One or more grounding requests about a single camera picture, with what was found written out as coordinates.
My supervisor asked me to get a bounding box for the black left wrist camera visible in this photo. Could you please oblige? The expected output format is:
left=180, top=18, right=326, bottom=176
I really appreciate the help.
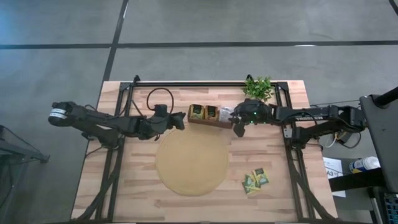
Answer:
left=154, top=104, right=169, bottom=118

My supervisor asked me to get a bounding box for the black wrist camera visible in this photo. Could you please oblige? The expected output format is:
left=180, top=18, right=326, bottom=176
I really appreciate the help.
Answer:
left=233, top=121, right=247, bottom=138
left=154, top=104, right=169, bottom=118

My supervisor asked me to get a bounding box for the mango tea packets row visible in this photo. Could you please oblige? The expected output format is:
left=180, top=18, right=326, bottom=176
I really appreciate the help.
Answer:
left=205, top=105, right=220, bottom=122

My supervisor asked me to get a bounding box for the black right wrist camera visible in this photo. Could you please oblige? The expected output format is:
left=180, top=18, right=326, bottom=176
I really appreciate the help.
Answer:
left=233, top=121, right=247, bottom=138

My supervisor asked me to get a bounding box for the black keyboard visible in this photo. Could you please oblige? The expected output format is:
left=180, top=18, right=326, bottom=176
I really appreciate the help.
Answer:
left=382, top=192, right=398, bottom=224

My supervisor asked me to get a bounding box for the black power adapter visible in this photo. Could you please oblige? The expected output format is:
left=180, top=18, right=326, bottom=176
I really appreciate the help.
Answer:
left=337, top=123, right=358, bottom=144

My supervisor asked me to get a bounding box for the green plant in white pot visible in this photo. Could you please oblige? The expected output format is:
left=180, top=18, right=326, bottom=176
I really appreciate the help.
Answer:
left=241, top=76, right=276, bottom=103

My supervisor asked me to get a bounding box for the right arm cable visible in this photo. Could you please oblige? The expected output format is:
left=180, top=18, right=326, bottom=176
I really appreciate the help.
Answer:
left=279, top=110, right=318, bottom=128

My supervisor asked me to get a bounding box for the black stand base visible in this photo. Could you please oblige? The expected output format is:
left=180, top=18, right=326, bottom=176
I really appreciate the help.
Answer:
left=0, top=124, right=50, bottom=164

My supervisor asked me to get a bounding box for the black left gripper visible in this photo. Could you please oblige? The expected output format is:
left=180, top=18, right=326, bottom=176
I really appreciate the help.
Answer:
left=136, top=111, right=187, bottom=141

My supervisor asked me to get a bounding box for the dark wooden tea box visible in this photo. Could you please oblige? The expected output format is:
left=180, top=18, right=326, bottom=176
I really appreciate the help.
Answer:
left=187, top=104, right=234, bottom=130

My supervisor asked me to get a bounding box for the black shelf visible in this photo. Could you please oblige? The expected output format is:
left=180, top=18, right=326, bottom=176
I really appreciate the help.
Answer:
left=328, top=167, right=386, bottom=192

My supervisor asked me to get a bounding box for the green tea packet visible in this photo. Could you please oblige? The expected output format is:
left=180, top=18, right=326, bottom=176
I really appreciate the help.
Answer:
left=189, top=105, right=205, bottom=121
left=252, top=167, right=270, bottom=187
left=242, top=174, right=261, bottom=195

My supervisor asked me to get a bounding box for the black cart panel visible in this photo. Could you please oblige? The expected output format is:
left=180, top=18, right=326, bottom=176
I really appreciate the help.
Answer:
left=359, top=93, right=398, bottom=194

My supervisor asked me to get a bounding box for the round woven straw placemat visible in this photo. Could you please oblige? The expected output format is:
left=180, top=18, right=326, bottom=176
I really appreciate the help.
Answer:
left=155, top=128, right=230, bottom=197

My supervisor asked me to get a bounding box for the white orange tea packet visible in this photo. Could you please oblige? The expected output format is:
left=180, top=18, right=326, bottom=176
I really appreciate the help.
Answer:
left=219, top=106, right=234, bottom=123

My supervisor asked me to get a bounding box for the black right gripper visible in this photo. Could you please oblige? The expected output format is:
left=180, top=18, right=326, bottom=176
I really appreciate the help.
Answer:
left=229, top=98, right=275, bottom=126

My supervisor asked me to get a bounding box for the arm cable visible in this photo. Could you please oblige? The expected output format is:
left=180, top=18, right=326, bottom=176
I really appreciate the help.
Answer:
left=146, top=87, right=175, bottom=113
left=279, top=110, right=318, bottom=128

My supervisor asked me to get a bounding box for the white paper sheet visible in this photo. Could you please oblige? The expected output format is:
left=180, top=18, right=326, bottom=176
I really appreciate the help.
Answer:
left=322, top=157, right=346, bottom=198

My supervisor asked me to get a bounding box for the black pole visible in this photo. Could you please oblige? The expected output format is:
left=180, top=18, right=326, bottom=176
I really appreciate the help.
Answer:
left=373, top=86, right=398, bottom=108

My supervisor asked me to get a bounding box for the white blue wipes canister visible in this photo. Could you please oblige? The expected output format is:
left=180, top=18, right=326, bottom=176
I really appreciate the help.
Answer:
left=349, top=156, right=381, bottom=174

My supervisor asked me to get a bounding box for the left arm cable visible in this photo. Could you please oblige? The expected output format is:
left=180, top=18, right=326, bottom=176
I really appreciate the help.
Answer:
left=146, top=87, right=175, bottom=113

